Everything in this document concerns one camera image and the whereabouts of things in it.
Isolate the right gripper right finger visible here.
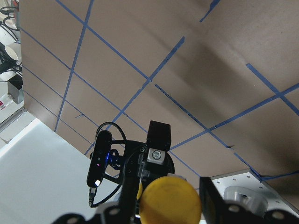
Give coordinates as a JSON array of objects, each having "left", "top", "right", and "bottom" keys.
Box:
[{"left": 199, "top": 177, "right": 226, "bottom": 224}]

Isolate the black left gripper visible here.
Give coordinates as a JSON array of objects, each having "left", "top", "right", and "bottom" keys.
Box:
[{"left": 121, "top": 120, "right": 176, "bottom": 187}]

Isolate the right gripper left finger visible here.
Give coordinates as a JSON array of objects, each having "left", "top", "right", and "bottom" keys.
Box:
[{"left": 119, "top": 154, "right": 143, "bottom": 224}]

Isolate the yellow push button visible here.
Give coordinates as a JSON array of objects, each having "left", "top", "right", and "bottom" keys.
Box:
[{"left": 139, "top": 176, "right": 202, "bottom": 224}]

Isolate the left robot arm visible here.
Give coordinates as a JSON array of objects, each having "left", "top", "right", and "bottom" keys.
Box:
[{"left": 119, "top": 120, "right": 176, "bottom": 204}]

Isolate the white paper cup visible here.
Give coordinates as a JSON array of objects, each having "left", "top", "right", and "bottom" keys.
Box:
[{"left": 5, "top": 44, "right": 21, "bottom": 61}]

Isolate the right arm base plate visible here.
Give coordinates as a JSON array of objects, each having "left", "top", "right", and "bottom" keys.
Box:
[{"left": 211, "top": 171, "right": 299, "bottom": 224}]

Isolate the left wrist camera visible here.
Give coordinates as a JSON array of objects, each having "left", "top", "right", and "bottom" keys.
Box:
[{"left": 86, "top": 130, "right": 112, "bottom": 188}]

